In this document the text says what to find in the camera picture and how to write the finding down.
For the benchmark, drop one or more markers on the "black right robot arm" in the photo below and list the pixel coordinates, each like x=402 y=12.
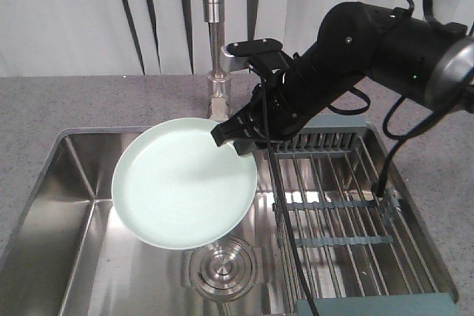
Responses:
x=430 y=65

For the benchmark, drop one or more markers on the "round steel sink drain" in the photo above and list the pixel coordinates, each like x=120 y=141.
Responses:
x=225 y=271

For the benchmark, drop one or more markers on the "light green round plate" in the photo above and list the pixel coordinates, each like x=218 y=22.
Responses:
x=174 y=188

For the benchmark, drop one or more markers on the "stainless steel sink basin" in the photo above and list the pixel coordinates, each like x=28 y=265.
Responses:
x=73 y=256

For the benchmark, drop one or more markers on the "steel kitchen faucet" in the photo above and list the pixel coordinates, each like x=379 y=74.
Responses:
x=219 y=89

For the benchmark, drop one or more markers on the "white pleated curtain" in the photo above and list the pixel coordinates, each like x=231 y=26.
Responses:
x=132 y=37

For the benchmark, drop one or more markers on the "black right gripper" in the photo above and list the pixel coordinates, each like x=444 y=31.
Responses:
x=272 y=114

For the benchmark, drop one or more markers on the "grey sink drying rack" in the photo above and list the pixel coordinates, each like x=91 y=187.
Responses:
x=355 y=253

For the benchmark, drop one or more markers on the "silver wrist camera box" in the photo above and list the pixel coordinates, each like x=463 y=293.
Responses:
x=237 y=55

